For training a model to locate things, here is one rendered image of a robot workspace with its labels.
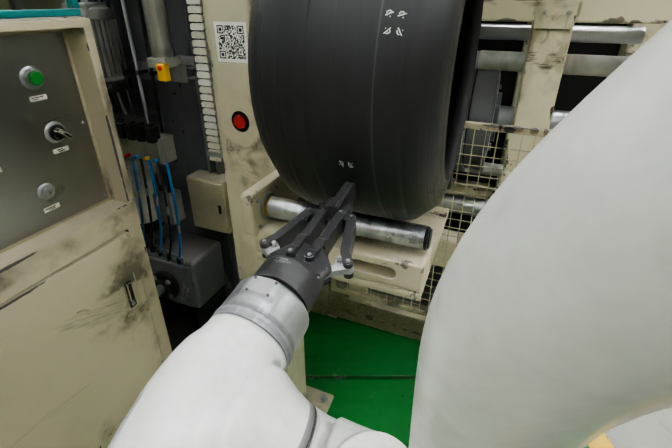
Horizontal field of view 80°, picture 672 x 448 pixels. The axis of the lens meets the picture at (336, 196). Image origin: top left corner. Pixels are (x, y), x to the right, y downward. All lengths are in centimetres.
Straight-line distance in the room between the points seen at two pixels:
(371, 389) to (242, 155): 105
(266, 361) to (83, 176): 67
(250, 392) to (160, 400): 7
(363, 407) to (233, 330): 125
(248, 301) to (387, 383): 130
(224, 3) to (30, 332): 70
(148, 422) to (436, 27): 50
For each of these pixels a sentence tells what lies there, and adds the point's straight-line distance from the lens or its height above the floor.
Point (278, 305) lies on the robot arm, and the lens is 41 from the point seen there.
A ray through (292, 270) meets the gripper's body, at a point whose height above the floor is 104.
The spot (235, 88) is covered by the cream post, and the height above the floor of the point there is 113.
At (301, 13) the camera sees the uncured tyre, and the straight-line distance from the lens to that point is 58.
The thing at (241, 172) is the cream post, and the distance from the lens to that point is 95.
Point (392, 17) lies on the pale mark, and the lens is 53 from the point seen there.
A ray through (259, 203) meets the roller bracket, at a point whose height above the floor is 92.
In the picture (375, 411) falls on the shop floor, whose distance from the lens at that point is 160.
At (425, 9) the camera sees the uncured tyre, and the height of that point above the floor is 129.
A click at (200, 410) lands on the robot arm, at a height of 103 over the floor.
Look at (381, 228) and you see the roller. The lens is 76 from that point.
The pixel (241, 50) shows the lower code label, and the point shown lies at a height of 121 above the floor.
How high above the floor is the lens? 130
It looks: 26 degrees down
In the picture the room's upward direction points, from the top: straight up
